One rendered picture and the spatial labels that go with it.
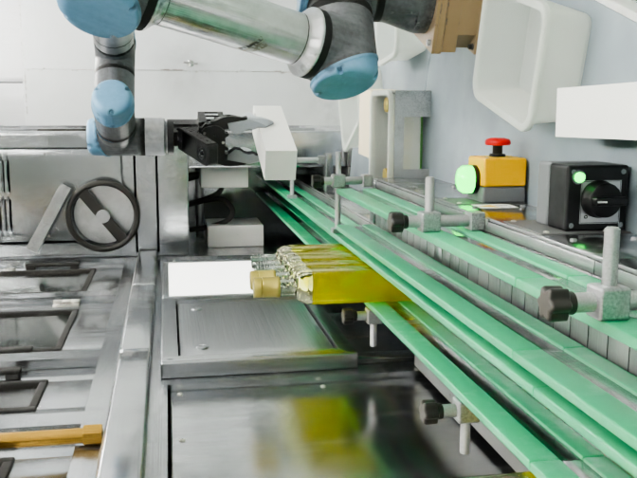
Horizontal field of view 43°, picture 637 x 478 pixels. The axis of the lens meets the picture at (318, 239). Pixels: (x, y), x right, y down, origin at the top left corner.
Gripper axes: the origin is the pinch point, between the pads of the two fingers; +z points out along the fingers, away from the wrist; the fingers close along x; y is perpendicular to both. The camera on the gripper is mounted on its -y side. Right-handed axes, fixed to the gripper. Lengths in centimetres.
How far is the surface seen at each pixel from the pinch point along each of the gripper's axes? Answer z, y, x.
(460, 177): 25, -44, -12
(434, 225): 15, -62, -14
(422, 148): 33.3, 1.3, 2.3
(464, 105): 34.9, -14.3, -13.1
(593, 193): 29, -74, -25
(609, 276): 14, -103, -32
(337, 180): 14.1, -5.1, 6.6
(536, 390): 14, -98, -16
